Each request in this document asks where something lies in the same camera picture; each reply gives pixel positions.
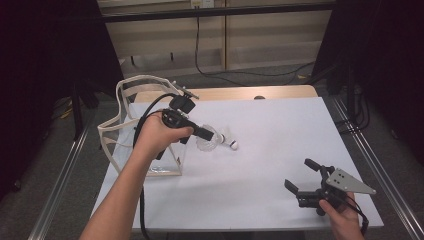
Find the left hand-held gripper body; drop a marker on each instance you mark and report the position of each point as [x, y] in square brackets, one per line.
[181, 105]

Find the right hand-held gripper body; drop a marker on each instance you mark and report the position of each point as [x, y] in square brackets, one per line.
[346, 183]

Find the white feather shuttlecock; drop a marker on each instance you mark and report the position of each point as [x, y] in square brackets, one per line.
[208, 145]
[234, 145]

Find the clear bag with cream trim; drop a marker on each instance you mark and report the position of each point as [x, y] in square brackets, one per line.
[110, 126]

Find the person's right hand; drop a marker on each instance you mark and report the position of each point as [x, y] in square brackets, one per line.
[346, 223]

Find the person's left hand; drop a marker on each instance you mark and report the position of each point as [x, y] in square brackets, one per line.
[153, 136]

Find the dark round table grommet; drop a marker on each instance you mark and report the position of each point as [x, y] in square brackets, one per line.
[259, 97]

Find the black metal stand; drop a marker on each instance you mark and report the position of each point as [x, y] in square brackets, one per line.
[77, 113]

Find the dark curtain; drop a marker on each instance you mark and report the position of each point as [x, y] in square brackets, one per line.
[40, 66]
[393, 50]

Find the metal floor rail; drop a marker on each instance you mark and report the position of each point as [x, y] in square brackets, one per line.
[403, 208]
[54, 196]

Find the white wall socket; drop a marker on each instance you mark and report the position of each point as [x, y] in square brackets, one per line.
[206, 3]

